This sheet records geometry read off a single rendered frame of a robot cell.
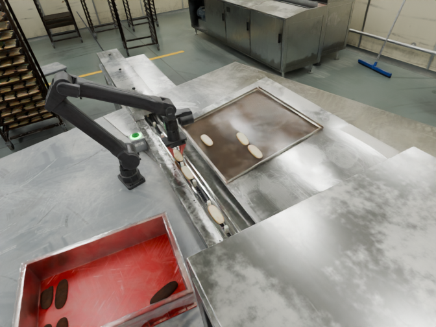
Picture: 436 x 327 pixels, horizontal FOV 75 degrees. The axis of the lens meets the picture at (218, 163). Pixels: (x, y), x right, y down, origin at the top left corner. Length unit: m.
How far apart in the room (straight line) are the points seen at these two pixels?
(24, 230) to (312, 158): 1.18
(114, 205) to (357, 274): 1.02
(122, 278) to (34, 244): 0.41
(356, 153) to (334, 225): 0.75
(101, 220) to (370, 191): 0.99
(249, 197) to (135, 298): 0.51
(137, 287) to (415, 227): 0.79
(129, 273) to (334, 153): 0.88
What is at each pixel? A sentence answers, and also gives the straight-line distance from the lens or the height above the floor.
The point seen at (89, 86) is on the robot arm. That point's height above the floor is 1.29.
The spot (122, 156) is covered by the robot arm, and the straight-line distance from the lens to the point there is 1.23.
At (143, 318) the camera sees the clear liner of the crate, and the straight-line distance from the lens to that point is 0.88.
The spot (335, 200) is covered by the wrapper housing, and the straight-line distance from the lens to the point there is 0.54.
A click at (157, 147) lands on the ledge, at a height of 0.86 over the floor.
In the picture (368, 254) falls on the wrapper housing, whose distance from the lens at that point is 0.49.
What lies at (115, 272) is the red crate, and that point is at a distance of 1.08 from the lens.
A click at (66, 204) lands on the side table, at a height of 0.82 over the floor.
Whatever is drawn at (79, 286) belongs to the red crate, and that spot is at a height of 0.82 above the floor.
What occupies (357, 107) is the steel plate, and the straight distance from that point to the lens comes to 1.86.
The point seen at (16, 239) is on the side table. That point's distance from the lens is 1.38.
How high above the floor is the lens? 1.69
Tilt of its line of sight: 40 degrees down
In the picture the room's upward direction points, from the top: 6 degrees counter-clockwise
